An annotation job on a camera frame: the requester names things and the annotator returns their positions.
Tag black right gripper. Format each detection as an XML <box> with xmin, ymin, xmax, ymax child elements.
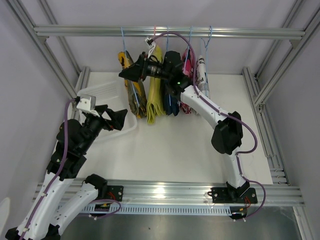
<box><xmin>118</xmin><ymin>52</ymin><xmax>171</xmax><ymax>84</ymax></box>

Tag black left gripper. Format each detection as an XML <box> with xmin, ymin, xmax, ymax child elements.
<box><xmin>79</xmin><ymin>104</ymin><xmax>128</xmax><ymax>153</ymax></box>

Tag yellow grey camouflage trousers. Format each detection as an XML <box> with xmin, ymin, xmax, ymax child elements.
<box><xmin>117</xmin><ymin>51</ymin><xmax>147</xmax><ymax>119</ymax></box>

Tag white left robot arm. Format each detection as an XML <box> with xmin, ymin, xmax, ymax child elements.
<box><xmin>5</xmin><ymin>104</ymin><xmax>128</xmax><ymax>240</ymax></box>

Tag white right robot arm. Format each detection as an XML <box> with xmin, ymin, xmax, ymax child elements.
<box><xmin>119</xmin><ymin>51</ymin><xmax>250</xmax><ymax>202</ymax></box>

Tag dark blue denim trousers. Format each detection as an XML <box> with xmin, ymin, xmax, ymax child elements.
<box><xmin>162</xmin><ymin>50</ymin><xmax>181</xmax><ymax>116</ymax></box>

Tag lime green trousers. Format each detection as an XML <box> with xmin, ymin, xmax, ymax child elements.
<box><xmin>145</xmin><ymin>44</ymin><xmax>167</xmax><ymax>125</ymax></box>

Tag pink camouflage trousers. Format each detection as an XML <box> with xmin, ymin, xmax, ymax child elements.
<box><xmin>179</xmin><ymin>48</ymin><xmax>198</xmax><ymax>115</ymax></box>

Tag white newspaper print trousers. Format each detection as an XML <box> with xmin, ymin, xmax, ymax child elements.
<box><xmin>195</xmin><ymin>55</ymin><xmax>206</xmax><ymax>93</ymax></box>

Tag white plastic basket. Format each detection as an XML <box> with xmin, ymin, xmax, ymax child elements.
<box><xmin>77</xmin><ymin>80</ymin><xmax>138</xmax><ymax>144</ymax></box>

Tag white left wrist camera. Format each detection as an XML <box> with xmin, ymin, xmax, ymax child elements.
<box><xmin>74</xmin><ymin>94</ymin><xmax>99</xmax><ymax>117</ymax></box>

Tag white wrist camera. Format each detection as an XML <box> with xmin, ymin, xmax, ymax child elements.
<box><xmin>74</xmin><ymin>94</ymin><xmax>99</xmax><ymax>117</ymax></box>
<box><xmin>144</xmin><ymin>36</ymin><xmax>159</xmax><ymax>62</ymax></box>

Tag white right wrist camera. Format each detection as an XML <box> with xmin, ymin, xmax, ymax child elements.
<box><xmin>144</xmin><ymin>36</ymin><xmax>159</xmax><ymax>62</ymax></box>

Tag aluminium hanging rail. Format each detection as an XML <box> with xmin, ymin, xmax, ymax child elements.
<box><xmin>33</xmin><ymin>24</ymin><xmax>306</xmax><ymax>40</ymax></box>

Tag slotted cable duct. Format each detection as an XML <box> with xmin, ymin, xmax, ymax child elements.
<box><xmin>57</xmin><ymin>202</ymin><xmax>233</xmax><ymax>216</ymax></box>

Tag front aluminium mounting rail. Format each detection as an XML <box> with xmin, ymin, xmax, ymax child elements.
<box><xmin>32</xmin><ymin>181</ymin><xmax>306</xmax><ymax>207</ymax></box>

